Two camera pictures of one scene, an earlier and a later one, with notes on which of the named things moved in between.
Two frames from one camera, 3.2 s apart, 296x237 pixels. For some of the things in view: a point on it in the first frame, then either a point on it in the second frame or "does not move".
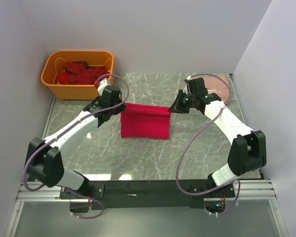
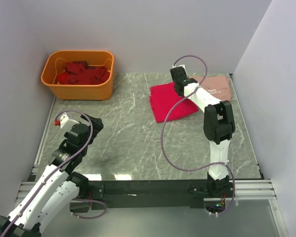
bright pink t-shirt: (144, 121) to (164, 97)
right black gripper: (177, 106) to (179, 95)
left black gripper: (120, 108) to (97, 125)
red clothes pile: (79, 72) does not move
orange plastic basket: (55, 65) does not move
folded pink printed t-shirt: (218, 85) does not move
